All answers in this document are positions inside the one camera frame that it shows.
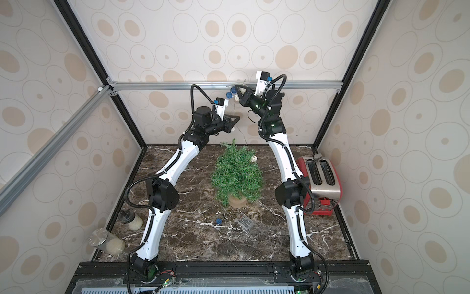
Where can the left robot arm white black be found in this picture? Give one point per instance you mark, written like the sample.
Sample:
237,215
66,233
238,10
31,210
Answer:
161,191

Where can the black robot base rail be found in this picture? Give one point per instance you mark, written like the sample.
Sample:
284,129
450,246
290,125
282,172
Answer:
337,277

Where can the horizontal aluminium frame bar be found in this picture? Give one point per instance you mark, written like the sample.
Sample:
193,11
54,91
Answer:
177,86

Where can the small green christmas tree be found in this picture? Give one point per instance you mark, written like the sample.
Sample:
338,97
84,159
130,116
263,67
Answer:
237,175

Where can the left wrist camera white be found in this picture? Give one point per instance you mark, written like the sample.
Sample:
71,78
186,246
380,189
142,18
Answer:
220,105

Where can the clear plastic battery box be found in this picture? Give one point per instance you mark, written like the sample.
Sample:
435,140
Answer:
244,222

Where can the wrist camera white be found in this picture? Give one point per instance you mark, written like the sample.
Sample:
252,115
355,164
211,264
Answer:
263,81
220,105

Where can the clear jar silver lid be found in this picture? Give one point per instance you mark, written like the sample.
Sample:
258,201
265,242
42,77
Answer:
106,241

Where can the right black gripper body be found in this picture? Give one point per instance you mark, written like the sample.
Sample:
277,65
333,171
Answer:
243,95

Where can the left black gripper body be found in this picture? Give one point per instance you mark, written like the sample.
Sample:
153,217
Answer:
223,125

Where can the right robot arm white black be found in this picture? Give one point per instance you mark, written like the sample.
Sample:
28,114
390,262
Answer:
266,101

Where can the clear jar black lid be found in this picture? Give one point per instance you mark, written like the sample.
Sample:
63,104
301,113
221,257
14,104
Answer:
130,219

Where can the red silver toaster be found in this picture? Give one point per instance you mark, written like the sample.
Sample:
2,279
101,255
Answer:
324,184

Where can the left diagonal aluminium frame bar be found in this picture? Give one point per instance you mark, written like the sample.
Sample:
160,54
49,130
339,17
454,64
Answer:
21,180

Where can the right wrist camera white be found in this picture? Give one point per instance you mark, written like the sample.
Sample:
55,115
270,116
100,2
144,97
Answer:
263,81

